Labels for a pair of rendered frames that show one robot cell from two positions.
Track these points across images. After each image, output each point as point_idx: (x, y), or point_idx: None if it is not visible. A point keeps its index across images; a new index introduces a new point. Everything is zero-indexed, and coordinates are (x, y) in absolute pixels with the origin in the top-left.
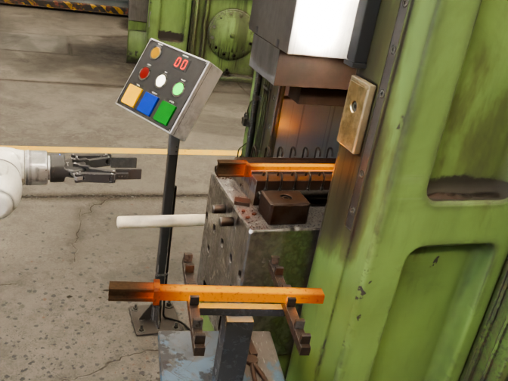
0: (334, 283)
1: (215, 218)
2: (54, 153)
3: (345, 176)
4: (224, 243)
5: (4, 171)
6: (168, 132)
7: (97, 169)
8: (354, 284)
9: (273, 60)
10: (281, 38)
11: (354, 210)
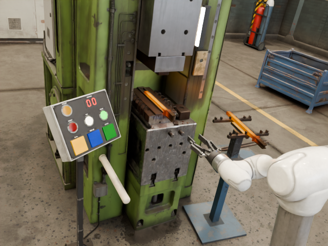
0: (196, 117)
1: (159, 143)
2: (217, 153)
3: (195, 84)
4: (173, 144)
5: (259, 154)
6: (120, 136)
7: (211, 144)
8: (205, 111)
9: (180, 61)
10: (186, 51)
11: (202, 91)
